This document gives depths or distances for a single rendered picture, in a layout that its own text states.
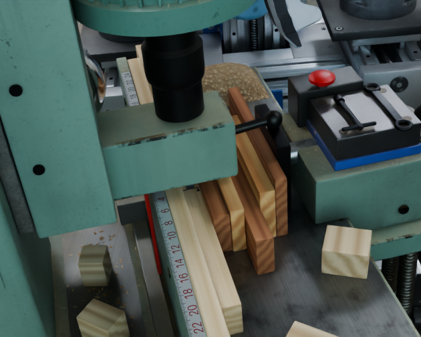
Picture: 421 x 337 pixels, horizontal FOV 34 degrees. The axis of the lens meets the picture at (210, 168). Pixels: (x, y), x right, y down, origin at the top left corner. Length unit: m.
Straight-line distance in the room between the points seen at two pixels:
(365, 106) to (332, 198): 0.11
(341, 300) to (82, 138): 0.29
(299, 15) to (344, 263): 0.35
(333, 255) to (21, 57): 0.35
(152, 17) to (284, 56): 0.91
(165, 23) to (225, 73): 0.42
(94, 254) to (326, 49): 0.80
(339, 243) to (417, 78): 0.68
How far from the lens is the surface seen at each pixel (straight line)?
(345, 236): 0.70
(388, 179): 0.76
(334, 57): 1.45
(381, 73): 1.30
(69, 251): 0.92
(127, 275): 0.87
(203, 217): 0.72
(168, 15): 0.56
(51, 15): 0.57
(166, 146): 0.69
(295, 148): 0.77
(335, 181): 0.74
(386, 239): 0.80
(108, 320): 0.77
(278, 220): 0.73
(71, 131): 0.62
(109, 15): 0.58
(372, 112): 0.76
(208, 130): 0.69
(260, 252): 0.69
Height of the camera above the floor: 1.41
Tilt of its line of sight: 37 degrees down
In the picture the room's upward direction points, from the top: 6 degrees counter-clockwise
